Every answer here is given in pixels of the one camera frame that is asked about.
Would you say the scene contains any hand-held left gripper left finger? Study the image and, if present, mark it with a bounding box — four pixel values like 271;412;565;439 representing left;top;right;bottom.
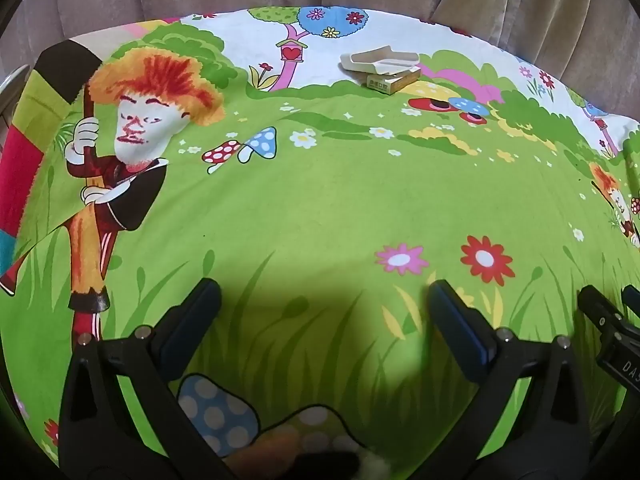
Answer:
59;277;237;480

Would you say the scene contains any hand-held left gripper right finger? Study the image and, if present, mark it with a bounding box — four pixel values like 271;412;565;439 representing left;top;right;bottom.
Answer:
427;279;601;480

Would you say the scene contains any white plastic tray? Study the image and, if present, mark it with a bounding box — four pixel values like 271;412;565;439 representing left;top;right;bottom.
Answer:
340;45;421;76

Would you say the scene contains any cartoon printed green bed sheet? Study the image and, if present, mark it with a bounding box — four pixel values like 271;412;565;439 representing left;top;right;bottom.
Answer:
0;6;640;480

